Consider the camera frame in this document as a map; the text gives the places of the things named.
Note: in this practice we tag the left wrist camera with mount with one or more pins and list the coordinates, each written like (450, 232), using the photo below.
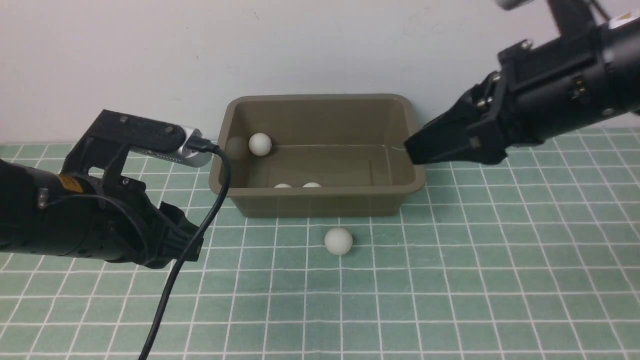
(113, 135)

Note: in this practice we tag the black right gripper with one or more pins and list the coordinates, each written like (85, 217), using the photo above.
(561, 86)

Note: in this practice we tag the green checkered tablecloth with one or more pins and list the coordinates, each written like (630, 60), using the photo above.
(534, 259)

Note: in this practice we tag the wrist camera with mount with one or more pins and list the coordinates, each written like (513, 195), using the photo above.
(113, 135)
(576, 17)

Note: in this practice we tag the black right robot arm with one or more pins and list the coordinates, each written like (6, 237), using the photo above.
(623, 51)

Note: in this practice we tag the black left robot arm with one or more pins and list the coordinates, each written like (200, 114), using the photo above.
(18, 209)

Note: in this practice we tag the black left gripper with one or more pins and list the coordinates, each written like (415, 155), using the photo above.
(78, 217)

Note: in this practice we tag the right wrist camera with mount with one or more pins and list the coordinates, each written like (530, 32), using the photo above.
(576, 17)

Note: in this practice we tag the olive plastic bin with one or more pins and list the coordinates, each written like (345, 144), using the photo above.
(352, 144)

